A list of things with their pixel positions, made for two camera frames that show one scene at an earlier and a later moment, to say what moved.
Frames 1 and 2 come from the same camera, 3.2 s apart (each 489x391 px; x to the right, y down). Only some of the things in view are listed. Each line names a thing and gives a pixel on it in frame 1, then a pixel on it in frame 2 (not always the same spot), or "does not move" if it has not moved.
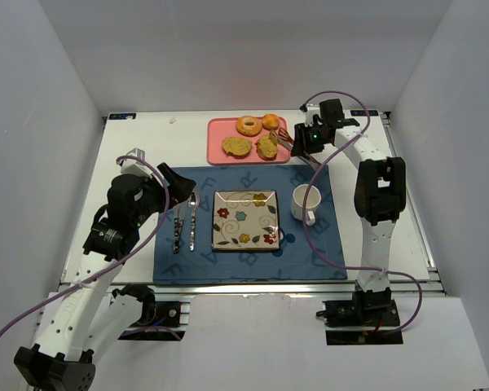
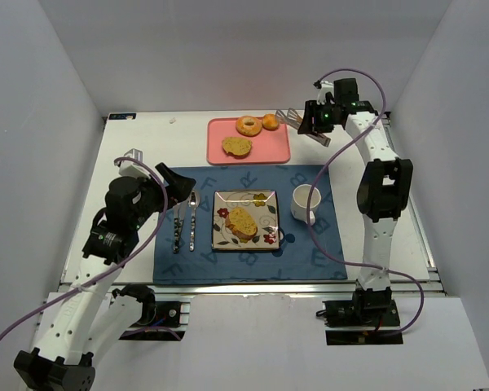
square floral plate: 244,220 does not move
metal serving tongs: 282,137 to 292,119
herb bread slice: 236,147 does not move
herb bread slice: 266,148 to 241,224
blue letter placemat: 183,246 does not move
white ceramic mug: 313,201 does not move
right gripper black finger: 300,141 to 310,123
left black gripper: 168,189 does not move
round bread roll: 270,121 does not move
